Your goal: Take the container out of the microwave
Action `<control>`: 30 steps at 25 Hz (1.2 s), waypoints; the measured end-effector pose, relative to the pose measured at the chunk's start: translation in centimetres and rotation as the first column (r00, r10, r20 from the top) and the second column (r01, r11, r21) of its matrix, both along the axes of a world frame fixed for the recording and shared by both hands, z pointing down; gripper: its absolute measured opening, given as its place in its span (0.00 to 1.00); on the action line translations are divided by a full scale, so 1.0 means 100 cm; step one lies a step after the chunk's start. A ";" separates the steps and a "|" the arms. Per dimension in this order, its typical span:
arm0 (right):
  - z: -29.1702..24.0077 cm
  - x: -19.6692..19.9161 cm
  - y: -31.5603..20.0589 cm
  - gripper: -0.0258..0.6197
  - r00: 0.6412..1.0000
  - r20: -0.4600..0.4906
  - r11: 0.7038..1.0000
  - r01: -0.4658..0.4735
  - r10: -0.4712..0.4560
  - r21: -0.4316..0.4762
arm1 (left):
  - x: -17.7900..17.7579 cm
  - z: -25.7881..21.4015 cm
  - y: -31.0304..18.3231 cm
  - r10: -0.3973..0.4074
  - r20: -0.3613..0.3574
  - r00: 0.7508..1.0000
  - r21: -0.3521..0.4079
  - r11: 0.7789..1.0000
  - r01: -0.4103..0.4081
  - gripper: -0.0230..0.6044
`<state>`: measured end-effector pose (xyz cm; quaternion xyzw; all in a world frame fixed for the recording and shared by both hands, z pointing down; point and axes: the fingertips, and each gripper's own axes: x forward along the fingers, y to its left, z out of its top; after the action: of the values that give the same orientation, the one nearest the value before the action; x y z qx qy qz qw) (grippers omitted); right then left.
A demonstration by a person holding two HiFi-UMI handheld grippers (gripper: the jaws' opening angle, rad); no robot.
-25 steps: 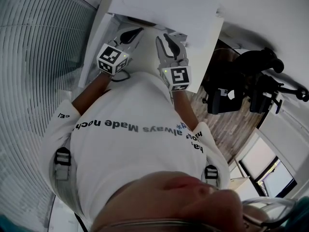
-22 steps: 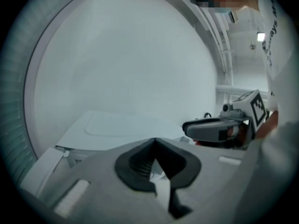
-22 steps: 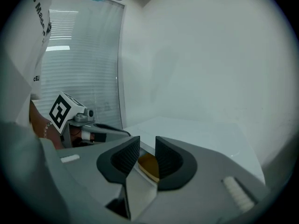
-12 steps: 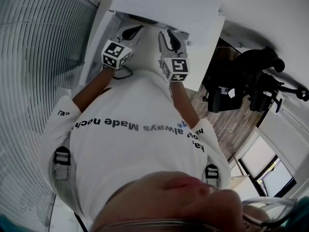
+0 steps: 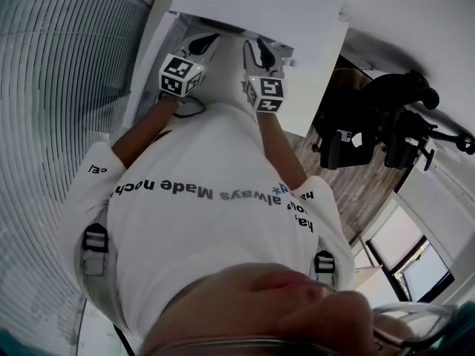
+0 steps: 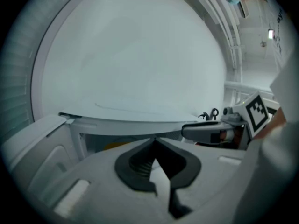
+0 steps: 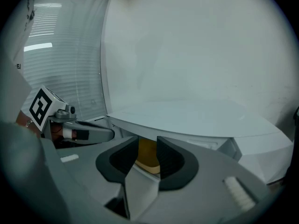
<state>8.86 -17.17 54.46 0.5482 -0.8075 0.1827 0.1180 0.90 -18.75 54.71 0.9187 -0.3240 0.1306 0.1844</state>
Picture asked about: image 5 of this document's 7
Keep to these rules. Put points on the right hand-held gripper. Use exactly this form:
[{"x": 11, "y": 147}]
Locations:
[{"x": 272, "y": 89}]

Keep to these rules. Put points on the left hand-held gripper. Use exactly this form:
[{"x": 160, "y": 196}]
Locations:
[{"x": 178, "y": 72}]

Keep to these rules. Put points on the person's right forearm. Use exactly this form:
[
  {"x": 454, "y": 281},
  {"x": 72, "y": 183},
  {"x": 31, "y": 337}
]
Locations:
[{"x": 278, "y": 150}]

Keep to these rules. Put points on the person's left forearm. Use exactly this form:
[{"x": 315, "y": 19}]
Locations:
[{"x": 144, "y": 132}]

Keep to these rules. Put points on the black office chair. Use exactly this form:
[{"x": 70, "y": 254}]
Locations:
[
  {"x": 345, "y": 124},
  {"x": 404, "y": 143}
]

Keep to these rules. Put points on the white window blinds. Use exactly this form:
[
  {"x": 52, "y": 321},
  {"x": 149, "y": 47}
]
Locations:
[{"x": 55, "y": 124}]

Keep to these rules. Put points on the person's white printed T-shirt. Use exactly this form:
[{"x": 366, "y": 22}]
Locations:
[{"x": 204, "y": 236}]

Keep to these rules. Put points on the person's head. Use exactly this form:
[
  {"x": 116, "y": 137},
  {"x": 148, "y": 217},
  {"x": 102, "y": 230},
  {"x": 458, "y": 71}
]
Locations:
[{"x": 259, "y": 310}]

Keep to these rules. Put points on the black-framed window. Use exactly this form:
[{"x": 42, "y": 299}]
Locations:
[{"x": 426, "y": 273}]

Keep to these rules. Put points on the clear eyeglasses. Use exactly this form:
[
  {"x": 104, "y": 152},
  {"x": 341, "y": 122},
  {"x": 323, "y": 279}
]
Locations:
[{"x": 415, "y": 307}]

